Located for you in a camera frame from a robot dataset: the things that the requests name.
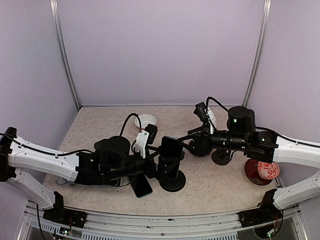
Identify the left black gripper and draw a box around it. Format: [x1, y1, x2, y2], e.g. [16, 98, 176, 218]
[107, 147, 179, 181]

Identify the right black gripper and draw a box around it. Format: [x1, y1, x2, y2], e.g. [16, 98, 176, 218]
[178, 122, 249, 156]

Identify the black pole phone stand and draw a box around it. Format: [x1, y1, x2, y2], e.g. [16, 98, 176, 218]
[188, 106, 212, 158]
[159, 170, 186, 193]

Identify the black teal phone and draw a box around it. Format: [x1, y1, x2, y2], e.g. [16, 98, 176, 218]
[159, 136, 183, 160]

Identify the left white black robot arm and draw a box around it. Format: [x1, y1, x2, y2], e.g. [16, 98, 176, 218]
[0, 124, 184, 223]

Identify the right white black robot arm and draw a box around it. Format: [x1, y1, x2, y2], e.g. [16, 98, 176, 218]
[178, 104, 320, 169]

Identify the right flat black phone stand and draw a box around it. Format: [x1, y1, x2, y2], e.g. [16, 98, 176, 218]
[211, 149, 231, 166]

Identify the middle black phone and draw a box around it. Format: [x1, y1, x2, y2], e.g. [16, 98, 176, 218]
[131, 173, 153, 199]

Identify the left stacked black phone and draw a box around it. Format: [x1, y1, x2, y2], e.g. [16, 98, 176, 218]
[86, 178, 122, 188]

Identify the orange white bowl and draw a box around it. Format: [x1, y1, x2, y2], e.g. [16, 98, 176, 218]
[134, 114, 157, 129]

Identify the dark red saucer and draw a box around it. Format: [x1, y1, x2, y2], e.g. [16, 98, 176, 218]
[244, 159, 272, 186]

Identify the red patterned bowl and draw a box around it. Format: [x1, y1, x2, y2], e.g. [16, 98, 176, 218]
[257, 161, 280, 180]

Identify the light blue mug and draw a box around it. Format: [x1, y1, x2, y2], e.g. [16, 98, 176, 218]
[55, 177, 75, 187]

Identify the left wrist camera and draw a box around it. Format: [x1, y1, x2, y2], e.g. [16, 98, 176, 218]
[131, 124, 158, 159]

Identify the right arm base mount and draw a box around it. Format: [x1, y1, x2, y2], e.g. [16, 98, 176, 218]
[238, 189, 283, 228]

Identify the right aluminium frame post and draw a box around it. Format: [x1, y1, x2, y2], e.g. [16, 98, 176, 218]
[242, 0, 272, 107]

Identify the aluminium frame post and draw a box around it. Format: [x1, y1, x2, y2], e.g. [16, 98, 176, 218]
[49, 0, 82, 111]
[242, 0, 272, 107]

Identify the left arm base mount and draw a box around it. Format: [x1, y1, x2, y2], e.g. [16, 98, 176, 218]
[43, 191, 88, 229]

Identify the left aluminium frame post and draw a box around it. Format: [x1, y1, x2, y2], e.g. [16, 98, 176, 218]
[49, 0, 82, 111]

